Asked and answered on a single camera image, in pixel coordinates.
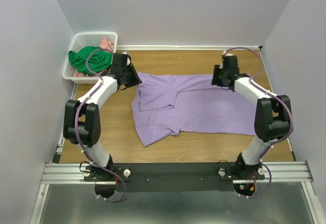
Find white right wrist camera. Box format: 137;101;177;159
222;51;234;57

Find aluminium extrusion rail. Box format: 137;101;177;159
41;161;313;184

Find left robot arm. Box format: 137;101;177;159
63;52;142;181

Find white perforated plastic basket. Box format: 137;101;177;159
62;31;118;84

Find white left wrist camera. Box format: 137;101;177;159
122;51;131;65

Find purple t shirt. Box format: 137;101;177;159
131;72;256;147

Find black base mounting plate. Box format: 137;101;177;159
79;160;265;194

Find green t shirt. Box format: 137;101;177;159
67;45;114;76

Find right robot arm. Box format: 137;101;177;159
212;53;293;179

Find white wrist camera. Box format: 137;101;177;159
122;51;131;65
222;51;234;57

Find pink t shirt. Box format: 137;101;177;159
73;36;115;78

